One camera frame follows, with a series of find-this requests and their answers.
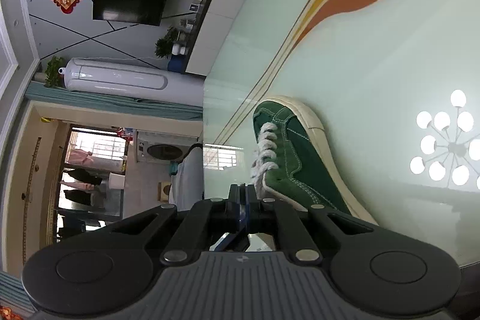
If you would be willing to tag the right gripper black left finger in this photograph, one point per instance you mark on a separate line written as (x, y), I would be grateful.
(117, 264)

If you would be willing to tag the washing machine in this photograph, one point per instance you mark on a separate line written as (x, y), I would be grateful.
(157, 147)

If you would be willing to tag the white standing air conditioner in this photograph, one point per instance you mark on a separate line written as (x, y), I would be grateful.
(121, 80)

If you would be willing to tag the green canvas sneaker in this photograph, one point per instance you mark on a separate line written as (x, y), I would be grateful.
(307, 174)

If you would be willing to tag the teal curtain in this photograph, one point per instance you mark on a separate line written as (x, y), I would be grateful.
(37, 91)

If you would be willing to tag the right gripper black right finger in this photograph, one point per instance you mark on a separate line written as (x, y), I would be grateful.
(326, 258)

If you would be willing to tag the white shoelace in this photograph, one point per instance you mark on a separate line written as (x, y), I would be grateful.
(265, 156)

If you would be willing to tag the potted plant in white pot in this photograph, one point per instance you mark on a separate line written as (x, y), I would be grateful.
(164, 45)

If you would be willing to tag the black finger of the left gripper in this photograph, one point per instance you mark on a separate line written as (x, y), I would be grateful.
(233, 242)

